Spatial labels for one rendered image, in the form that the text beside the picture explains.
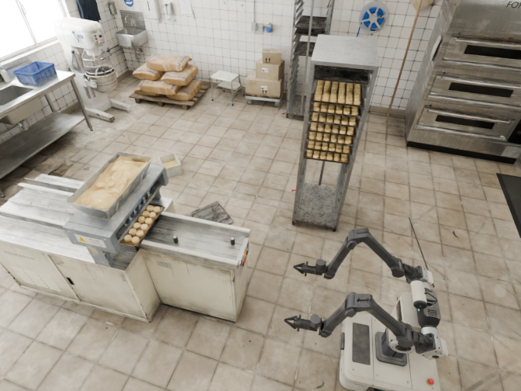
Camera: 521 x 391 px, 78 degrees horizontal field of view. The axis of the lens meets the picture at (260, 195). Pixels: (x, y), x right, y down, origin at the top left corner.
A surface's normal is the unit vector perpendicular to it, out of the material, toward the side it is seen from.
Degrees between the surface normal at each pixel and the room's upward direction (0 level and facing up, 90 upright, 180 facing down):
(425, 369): 0
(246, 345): 0
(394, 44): 90
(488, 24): 90
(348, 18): 90
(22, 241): 0
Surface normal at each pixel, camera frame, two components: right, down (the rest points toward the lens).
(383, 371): 0.01, -0.73
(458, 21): -0.29, 0.65
